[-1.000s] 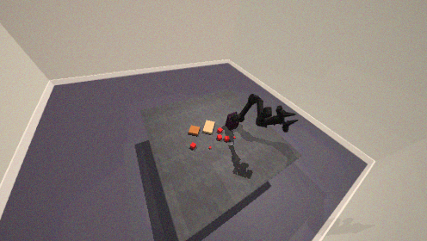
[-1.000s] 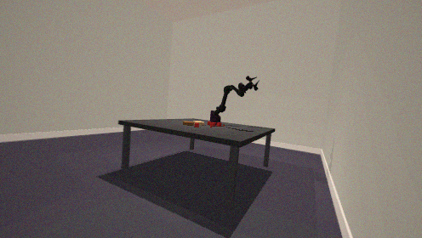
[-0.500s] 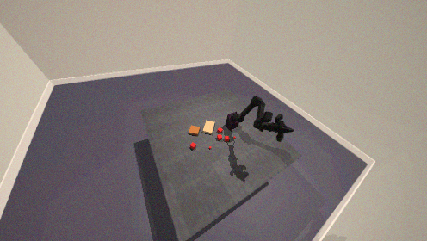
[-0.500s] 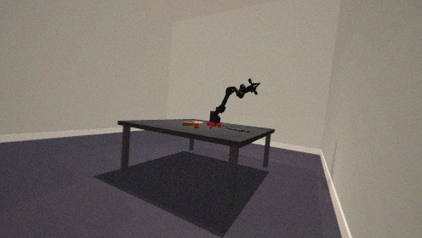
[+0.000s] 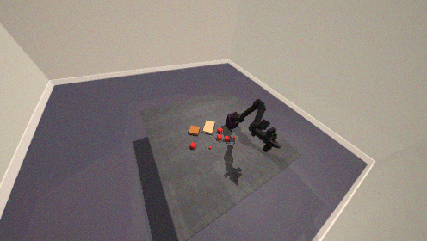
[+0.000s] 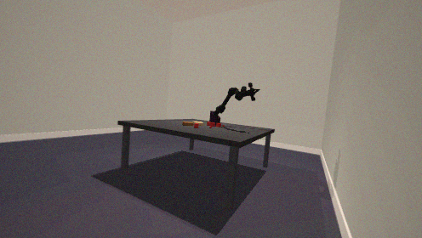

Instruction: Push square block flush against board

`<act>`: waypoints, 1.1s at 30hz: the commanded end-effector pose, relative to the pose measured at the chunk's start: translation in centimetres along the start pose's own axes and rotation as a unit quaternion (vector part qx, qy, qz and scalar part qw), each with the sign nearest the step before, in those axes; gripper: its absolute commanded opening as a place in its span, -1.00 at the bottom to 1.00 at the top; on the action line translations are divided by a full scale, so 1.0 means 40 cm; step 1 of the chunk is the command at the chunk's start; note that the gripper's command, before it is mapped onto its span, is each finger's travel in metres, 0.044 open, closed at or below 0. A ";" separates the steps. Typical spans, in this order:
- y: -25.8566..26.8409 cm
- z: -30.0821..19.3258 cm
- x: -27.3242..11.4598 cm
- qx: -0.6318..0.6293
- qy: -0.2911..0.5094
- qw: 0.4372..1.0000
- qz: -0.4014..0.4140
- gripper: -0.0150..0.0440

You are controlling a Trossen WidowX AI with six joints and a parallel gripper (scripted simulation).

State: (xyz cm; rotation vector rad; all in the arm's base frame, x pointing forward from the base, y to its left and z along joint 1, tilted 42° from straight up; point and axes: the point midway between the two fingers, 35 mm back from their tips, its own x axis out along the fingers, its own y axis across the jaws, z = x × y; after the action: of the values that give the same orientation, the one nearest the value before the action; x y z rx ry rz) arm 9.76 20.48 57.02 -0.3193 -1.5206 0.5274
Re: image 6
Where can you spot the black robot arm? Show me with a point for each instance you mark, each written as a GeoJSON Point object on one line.
{"type": "Point", "coordinates": [232, 91]}

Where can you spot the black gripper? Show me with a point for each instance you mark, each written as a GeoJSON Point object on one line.
{"type": "Point", "coordinates": [250, 91]}

